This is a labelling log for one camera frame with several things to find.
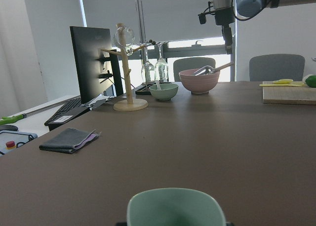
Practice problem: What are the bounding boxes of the pink bowl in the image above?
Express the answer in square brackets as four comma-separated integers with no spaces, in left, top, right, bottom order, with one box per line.
[179,62,234,94]

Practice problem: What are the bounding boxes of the grey chair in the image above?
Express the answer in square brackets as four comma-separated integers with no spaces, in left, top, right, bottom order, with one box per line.
[173,57,216,82]
[249,54,305,81]

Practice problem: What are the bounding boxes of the wine glass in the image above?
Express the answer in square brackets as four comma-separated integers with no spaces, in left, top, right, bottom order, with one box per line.
[155,42,168,82]
[141,47,156,84]

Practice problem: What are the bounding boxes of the green bowl with spoon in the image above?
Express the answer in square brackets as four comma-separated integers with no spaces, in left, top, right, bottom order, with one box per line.
[149,83,179,101]

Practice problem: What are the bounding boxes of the black computer mouse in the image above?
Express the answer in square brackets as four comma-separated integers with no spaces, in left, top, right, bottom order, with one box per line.
[0,124,18,131]

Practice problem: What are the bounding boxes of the green handled tool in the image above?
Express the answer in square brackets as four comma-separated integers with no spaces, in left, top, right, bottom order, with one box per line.
[0,113,27,125]

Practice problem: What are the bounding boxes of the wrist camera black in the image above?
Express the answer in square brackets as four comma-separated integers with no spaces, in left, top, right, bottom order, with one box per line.
[198,12,209,25]

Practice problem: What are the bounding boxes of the black monitor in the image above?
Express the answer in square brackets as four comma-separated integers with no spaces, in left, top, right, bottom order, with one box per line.
[70,26,123,104]

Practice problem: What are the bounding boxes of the folded grey cloth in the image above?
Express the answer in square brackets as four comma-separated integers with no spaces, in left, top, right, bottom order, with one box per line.
[39,128,100,154]

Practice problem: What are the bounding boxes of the wooden mug tree stand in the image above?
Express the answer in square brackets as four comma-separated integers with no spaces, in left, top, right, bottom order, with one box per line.
[100,23,149,112]

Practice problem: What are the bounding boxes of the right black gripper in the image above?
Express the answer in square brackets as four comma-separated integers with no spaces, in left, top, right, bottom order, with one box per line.
[215,8,235,55]

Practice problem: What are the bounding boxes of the black keyboard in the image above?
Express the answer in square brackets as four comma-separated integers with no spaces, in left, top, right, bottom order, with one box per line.
[44,97,90,129]

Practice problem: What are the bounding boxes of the green cup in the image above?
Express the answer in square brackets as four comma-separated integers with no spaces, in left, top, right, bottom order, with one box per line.
[126,188,226,226]

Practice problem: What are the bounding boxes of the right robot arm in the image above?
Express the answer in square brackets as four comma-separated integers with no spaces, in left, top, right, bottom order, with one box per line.
[211,0,316,54]

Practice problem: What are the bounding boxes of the green lime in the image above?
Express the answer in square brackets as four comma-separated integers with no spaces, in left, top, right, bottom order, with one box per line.
[305,75,316,88]

